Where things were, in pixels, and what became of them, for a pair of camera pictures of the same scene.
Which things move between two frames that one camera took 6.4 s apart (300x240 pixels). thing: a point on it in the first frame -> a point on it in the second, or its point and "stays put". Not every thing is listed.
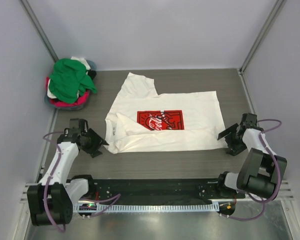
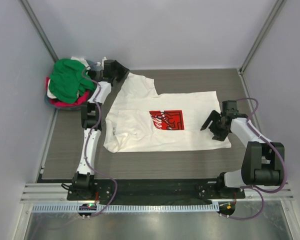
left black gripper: [98, 140] -> [123, 71]
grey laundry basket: [92, 66] stays put
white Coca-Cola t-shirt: [142, 119] stays put
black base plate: [158, 189] stays put
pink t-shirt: [81, 100] stays put
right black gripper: [234, 149] -> [219, 135]
